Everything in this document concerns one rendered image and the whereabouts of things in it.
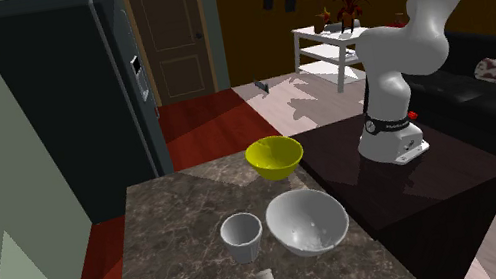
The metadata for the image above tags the yellow bowl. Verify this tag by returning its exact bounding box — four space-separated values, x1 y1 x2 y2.
242 131 308 186

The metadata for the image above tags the white cup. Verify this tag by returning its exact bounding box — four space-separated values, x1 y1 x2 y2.
217 209 268 267

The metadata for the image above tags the white bowl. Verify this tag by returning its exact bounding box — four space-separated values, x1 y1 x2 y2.
261 182 355 263

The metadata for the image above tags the white side table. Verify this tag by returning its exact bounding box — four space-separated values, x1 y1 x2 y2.
284 0 418 100

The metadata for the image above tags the brown door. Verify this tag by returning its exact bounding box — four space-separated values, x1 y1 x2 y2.
120 0 222 111

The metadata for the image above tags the dark refrigerator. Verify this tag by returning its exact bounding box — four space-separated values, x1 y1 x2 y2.
0 0 182 240

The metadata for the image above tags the dark robot stand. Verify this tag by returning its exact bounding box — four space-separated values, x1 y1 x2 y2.
286 93 496 279

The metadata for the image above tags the black sofa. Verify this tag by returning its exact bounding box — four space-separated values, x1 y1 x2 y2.
396 24 496 241

